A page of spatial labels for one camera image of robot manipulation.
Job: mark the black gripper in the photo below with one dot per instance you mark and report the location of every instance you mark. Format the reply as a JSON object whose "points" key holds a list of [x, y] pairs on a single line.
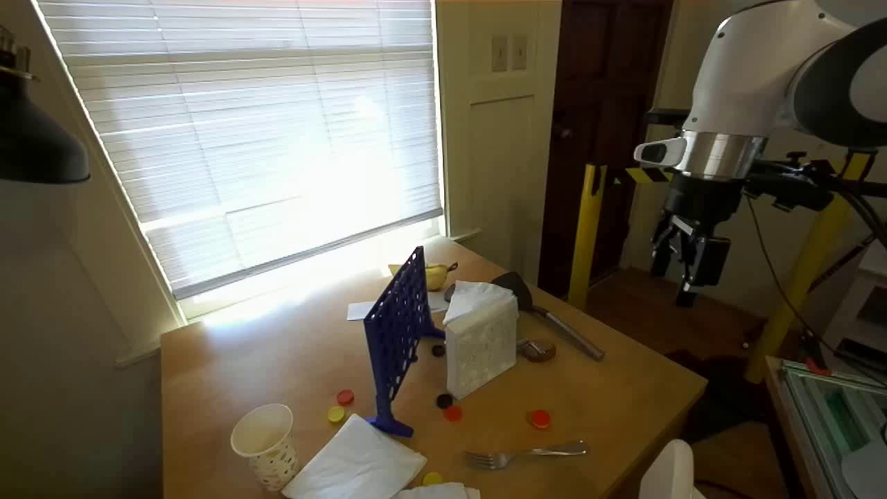
{"points": [[698, 205]]}

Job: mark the small brown object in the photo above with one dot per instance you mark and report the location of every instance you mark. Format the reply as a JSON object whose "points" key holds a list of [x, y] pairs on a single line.
{"points": [[535, 349]]}

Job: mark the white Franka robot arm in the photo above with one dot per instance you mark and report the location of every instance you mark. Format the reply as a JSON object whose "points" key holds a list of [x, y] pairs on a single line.
{"points": [[765, 63]]}

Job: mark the yellow crumpled object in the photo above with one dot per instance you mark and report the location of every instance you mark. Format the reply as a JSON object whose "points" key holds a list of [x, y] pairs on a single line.
{"points": [[434, 274]]}

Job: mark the yellow stand leg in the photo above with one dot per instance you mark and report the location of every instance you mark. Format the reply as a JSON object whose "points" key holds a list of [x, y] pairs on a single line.
{"points": [[586, 231], [804, 271]]}

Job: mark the dark brown door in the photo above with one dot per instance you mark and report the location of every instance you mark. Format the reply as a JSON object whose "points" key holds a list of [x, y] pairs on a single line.
{"points": [[599, 140]]}

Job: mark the metal spatula dark head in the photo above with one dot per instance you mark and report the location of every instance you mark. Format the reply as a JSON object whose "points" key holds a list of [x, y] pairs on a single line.
{"points": [[554, 323]]}

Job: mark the white wooden chair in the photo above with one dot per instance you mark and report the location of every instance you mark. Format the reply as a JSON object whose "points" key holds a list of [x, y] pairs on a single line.
{"points": [[669, 471]]}

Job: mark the white device green light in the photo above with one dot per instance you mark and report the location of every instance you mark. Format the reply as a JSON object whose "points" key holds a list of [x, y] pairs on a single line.
{"points": [[831, 418]]}

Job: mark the red game disc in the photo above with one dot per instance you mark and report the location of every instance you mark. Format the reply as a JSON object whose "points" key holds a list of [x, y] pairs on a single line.
{"points": [[344, 397], [542, 418], [452, 414]]}

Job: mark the tall white napkin block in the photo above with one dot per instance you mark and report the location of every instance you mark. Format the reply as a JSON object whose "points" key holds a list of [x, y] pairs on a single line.
{"points": [[482, 349]]}

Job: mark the metal spoon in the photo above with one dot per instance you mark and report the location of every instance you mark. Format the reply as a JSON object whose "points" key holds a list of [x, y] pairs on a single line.
{"points": [[526, 452]]}

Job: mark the black game disc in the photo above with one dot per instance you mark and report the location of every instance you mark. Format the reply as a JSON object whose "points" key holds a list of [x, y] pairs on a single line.
{"points": [[439, 349], [443, 400]]}

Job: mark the blue connect four grid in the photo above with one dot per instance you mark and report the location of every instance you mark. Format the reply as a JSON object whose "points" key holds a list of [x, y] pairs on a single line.
{"points": [[398, 323]]}

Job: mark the yellow game disc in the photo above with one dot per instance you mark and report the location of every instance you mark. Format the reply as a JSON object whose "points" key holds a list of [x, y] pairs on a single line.
{"points": [[434, 476], [337, 417]]}

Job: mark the white flat napkin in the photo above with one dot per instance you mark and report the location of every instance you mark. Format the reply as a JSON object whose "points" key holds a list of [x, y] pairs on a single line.
{"points": [[356, 461]]}

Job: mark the white window blinds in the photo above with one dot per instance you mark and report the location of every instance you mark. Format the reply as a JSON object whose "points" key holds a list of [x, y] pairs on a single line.
{"points": [[259, 127]]}

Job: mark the white paper cup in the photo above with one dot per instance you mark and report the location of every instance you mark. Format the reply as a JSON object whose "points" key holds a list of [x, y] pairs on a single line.
{"points": [[266, 446]]}

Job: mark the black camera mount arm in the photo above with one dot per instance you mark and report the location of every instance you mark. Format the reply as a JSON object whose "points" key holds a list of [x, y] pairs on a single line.
{"points": [[784, 180]]}

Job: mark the light switch plate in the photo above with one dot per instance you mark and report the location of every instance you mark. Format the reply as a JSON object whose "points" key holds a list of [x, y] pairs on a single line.
{"points": [[500, 54], [520, 50]]}

